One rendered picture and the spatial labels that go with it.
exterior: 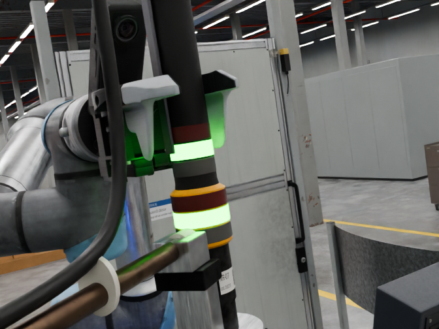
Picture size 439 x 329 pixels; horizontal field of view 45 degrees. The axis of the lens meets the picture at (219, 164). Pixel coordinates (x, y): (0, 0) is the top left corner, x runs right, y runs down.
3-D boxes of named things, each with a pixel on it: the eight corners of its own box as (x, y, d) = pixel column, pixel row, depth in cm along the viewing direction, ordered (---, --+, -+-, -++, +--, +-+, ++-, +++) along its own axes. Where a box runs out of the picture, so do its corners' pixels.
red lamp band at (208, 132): (200, 140, 39) (197, 123, 39) (160, 145, 40) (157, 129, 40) (218, 136, 42) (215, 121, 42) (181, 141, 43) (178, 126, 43)
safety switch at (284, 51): (280, 95, 264) (274, 47, 262) (275, 96, 268) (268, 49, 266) (294, 93, 269) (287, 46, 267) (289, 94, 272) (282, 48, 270)
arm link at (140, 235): (114, 320, 123) (69, 89, 104) (179, 310, 125) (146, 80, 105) (112, 355, 112) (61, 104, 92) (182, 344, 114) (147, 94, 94)
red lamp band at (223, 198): (213, 210, 39) (211, 194, 39) (162, 214, 41) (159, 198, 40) (236, 198, 43) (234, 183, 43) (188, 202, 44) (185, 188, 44)
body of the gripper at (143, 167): (204, 167, 48) (149, 167, 58) (189, 70, 47) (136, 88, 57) (123, 183, 44) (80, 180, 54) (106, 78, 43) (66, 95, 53)
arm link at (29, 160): (12, 97, 103) (-92, 203, 57) (70, 90, 104) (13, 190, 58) (25, 153, 107) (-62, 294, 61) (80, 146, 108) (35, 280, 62)
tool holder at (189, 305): (236, 381, 36) (215, 240, 35) (147, 375, 39) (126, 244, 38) (277, 326, 44) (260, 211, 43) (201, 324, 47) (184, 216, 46)
